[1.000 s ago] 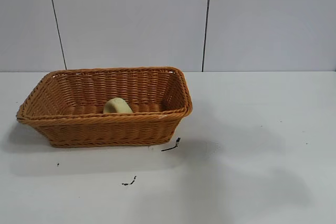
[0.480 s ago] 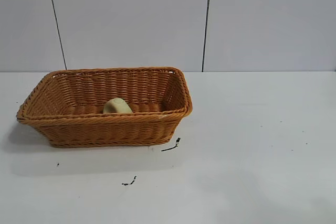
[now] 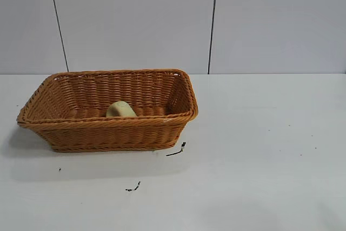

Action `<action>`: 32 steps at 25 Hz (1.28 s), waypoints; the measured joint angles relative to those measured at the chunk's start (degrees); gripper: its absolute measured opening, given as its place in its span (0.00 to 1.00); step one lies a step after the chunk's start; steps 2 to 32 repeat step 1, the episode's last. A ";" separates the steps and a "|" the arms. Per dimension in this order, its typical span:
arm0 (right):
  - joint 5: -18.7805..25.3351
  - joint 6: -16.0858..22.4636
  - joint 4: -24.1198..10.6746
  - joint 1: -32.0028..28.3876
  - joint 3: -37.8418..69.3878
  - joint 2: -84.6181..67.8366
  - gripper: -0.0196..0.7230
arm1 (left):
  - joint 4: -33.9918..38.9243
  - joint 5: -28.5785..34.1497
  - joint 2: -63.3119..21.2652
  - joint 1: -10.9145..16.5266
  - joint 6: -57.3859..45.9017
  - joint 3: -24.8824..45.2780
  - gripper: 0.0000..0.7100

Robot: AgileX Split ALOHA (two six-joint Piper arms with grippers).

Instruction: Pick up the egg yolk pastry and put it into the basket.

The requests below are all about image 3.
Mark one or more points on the pale yellow egg yolk pastry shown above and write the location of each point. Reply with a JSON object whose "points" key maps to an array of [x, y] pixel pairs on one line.
{"points": [[120, 109]]}

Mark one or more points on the brown wicker basket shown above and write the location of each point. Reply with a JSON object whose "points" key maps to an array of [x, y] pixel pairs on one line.
{"points": [[108, 131]]}

